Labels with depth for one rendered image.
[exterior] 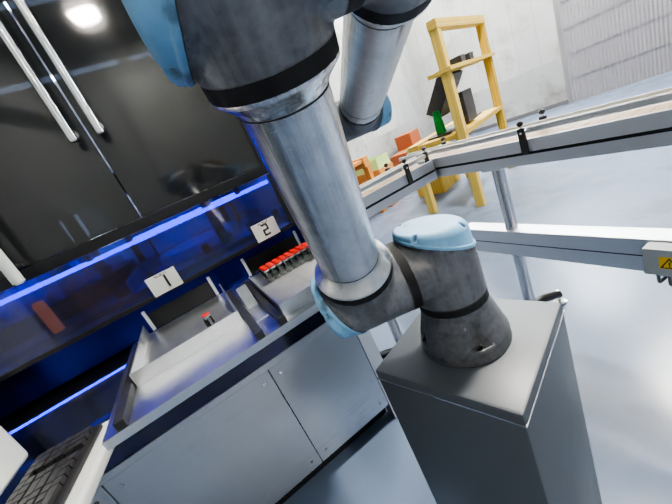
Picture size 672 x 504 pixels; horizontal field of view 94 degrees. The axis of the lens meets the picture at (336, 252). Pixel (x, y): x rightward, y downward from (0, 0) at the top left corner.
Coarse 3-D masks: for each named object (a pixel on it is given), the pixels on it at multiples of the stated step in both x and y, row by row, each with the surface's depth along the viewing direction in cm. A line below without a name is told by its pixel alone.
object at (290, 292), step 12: (312, 264) 98; (288, 276) 96; (300, 276) 92; (312, 276) 88; (264, 288) 95; (276, 288) 91; (288, 288) 87; (300, 288) 84; (276, 300) 83; (288, 300) 72; (300, 300) 73; (288, 312) 72
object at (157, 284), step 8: (160, 272) 92; (168, 272) 93; (176, 272) 94; (144, 280) 91; (152, 280) 92; (160, 280) 93; (176, 280) 95; (152, 288) 92; (160, 288) 93; (168, 288) 94
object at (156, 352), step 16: (208, 304) 103; (224, 304) 97; (176, 320) 101; (192, 320) 95; (224, 320) 77; (240, 320) 79; (144, 336) 94; (160, 336) 94; (176, 336) 88; (192, 336) 84; (208, 336) 76; (144, 352) 86; (160, 352) 83; (176, 352) 73; (192, 352) 74; (144, 368) 70; (160, 368) 72
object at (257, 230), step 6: (264, 222) 105; (270, 222) 106; (252, 228) 103; (258, 228) 104; (264, 228) 105; (270, 228) 106; (276, 228) 107; (258, 234) 104; (264, 234) 105; (270, 234) 106; (258, 240) 104
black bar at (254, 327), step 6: (228, 294) 98; (234, 294) 96; (234, 300) 91; (240, 306) 84; (240, 312) 80; (246, 312) 79; (246, 318) 75; (252, 318) 74; (252, 324) 71; (252, 330) 68; (258, 330) 67; (258, 336) 67; (264, 336) 67
